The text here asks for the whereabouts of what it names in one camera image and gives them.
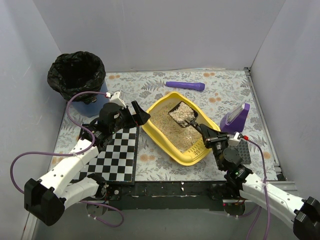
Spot black white chessboard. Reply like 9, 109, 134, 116
71, 127, 140, 185

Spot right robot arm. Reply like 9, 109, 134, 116
194, 123, 320, 240

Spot black litter scoop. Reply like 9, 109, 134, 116
168, 101, 199, 128

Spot black trash bag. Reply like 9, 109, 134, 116
47, 51, 106, 104

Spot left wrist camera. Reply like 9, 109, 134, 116
105, 90, 126, 108

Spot grey lego baseplate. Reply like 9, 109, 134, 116
235, 139, 252, 165

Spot yellow litter box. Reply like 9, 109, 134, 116
142, 91, 221, 166

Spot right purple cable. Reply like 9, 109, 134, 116
241, 134, 272, 240

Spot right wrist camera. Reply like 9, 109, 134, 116
228, 132, 244, 147

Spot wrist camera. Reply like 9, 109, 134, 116
228, 132, 244, 147
105, 90, 126, 108

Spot blue trash bin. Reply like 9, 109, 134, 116
70, 94, 109, 117

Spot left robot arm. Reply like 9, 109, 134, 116
24, 101, 151, 226

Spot cat litter granules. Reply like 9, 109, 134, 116
150, 102, 202, 153

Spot purple flashlight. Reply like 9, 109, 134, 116
165, 81, 206, 92

